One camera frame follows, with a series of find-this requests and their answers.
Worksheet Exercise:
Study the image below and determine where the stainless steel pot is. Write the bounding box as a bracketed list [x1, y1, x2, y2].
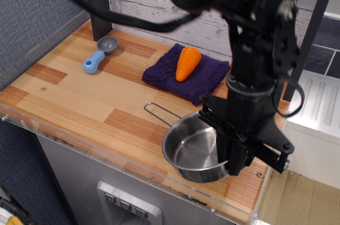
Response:
[144, 102, 229, 183]

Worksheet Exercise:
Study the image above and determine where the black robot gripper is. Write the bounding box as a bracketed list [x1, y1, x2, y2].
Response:
[199, 74, 295, 176]

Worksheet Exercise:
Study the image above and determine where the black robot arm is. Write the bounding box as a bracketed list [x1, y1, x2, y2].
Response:
[171, 0, 300, 176]

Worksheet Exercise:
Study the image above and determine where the blue grey toy scoop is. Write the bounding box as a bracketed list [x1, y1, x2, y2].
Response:
[83, 37, 118, 74]

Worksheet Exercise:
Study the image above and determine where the white toy sink unit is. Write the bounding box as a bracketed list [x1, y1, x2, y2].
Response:
[282, 71, 339, 188]

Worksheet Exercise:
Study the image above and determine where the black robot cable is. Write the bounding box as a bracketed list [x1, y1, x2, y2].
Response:
[44, 0, 202, 33]

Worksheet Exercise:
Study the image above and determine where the grey toy appliance cabinet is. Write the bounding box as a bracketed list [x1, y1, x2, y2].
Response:
[38, 136, 230, 224]

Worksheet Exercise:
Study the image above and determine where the black right frame post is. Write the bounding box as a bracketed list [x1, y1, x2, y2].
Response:
[282, 0, 340, 101]

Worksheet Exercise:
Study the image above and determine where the clear acrylic table guard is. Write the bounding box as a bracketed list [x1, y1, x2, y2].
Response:
[1, 105, 258, 224]

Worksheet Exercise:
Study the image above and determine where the purple folded towel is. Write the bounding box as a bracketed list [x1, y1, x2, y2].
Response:
[141, 44, 231, 107]

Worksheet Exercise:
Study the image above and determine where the orange toy carrot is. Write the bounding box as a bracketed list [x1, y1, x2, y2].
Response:
[175, 47, 202, 82]

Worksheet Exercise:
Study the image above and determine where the yellow object bottom left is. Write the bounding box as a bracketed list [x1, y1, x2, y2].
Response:
[6, 216, 30, 225]

